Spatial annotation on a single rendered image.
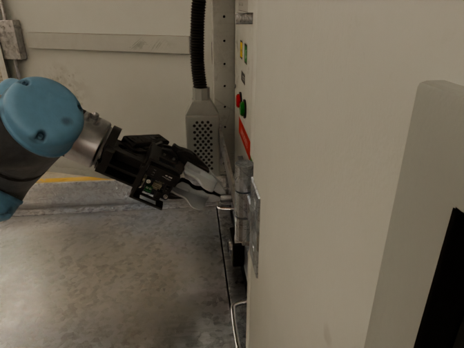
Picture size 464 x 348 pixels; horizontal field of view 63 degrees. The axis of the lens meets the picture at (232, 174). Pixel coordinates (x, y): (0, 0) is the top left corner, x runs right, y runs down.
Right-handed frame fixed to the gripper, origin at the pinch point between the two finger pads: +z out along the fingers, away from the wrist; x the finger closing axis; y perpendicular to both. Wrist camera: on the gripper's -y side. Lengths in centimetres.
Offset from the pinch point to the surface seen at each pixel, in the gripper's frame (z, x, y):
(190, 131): -5.9, 1.8, -19.7
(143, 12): -26, 16, -43
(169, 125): -8.0, -5.6, -41.6
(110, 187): -15.1, -22.9, -28.8
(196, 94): -8.4, 9.2, -20.9
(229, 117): 2.7, 6.0, -31.0
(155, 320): -1.3, -20.6, 10.6
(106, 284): -9.4, -25.3, 1.1
